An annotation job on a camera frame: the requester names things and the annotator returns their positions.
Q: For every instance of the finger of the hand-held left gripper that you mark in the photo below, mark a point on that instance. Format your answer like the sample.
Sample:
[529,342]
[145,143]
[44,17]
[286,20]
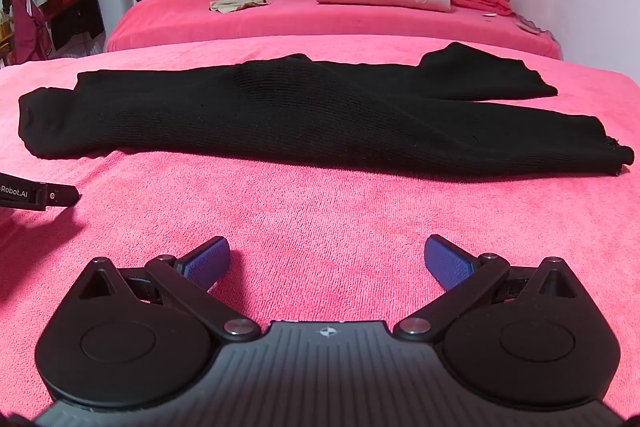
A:
[62,195]

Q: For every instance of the bed with pink cover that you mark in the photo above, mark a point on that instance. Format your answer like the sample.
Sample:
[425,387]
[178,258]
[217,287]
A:
[310,19]

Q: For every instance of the pink fleece blanket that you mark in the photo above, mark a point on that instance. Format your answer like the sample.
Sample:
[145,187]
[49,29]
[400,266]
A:
[310,217]

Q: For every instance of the yellow wooden rack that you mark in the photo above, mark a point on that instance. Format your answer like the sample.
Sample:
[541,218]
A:
[4,42]

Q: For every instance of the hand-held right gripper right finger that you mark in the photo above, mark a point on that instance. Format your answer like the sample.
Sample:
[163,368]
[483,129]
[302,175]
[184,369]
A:
[442,263]

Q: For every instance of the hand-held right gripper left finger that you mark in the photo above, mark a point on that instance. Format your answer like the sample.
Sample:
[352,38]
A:
[210,263]

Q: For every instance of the maroon hanging garment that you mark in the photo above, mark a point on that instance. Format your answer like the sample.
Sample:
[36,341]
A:
[27,27]

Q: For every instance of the black knit pants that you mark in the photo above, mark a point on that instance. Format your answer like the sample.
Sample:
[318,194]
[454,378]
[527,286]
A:
[310,122]

